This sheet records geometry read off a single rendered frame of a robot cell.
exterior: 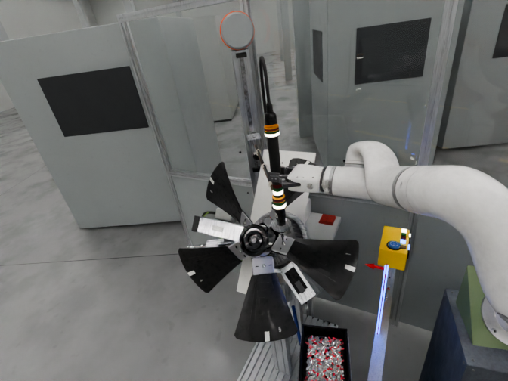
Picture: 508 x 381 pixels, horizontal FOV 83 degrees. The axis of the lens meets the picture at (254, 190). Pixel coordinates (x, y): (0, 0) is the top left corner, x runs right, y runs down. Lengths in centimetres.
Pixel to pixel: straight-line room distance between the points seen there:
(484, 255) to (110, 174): 325
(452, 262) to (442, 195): 143
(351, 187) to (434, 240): 107
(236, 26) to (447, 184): 120
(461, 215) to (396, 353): 182
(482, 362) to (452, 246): 76
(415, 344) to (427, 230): 85
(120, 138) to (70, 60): 76
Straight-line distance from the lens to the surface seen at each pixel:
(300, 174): 86
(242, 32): 151
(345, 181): 83
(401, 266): 131
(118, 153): 327
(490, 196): 51
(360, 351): 224
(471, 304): 124
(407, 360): 227
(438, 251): 188
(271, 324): 114
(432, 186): 53
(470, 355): 123
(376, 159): 73
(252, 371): 208
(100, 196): 364
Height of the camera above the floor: 190
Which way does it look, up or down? 30 degrees down
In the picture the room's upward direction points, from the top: 9 degrees counter-clockwise
